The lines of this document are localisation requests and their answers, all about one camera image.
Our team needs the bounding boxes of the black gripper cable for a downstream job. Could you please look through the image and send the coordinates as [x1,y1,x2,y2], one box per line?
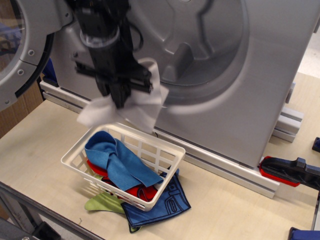
[128,23,145,53]

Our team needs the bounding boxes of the white plastic laundry basket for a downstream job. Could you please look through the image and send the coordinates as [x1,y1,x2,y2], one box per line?
[61,123,186,212]

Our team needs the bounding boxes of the light blue cloth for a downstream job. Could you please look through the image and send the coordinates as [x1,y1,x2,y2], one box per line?
[84,131,163,191]

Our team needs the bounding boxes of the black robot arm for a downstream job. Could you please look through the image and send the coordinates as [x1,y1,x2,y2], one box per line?
[67,0,153,109]

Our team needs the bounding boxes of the red and black clamp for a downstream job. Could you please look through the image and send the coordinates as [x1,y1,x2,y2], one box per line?
[259,156,320,191]

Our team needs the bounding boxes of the blue clamp behind machine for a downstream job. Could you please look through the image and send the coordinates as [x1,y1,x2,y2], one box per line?
[42,58,59,88]

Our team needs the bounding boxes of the grey cloth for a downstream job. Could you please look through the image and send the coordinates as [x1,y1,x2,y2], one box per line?
[77,58,169,134]

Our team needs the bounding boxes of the grey toy washing machine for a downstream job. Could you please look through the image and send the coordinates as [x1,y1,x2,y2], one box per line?
[48,0,320,169]

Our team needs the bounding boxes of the red cloth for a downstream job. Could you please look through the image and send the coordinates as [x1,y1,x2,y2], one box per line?
[86,159,158,202]

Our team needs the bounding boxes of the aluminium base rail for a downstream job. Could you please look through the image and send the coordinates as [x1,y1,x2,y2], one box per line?
[40,80,304,199]

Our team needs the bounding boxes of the blue clamp pad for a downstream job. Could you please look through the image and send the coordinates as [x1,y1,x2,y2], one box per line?
[287,227,320,240]

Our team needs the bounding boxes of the round washing machine door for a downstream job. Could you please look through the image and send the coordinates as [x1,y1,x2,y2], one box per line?
[0,0,73,110]

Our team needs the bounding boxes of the black clamp part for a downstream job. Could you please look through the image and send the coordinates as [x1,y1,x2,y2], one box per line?
[312,137,320,153]

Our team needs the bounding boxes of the blue jeans-print cloth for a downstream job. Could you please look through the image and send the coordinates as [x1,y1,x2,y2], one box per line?
[121,170,191,228]

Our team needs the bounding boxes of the green cloth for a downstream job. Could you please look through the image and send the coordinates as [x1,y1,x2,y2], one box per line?
[84,174,142,234]

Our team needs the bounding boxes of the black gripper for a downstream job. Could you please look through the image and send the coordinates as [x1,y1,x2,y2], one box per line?
[71,37,153,109]

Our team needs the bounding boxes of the metal table frame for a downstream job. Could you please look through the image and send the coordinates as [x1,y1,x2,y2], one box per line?
[0,182,102,240]

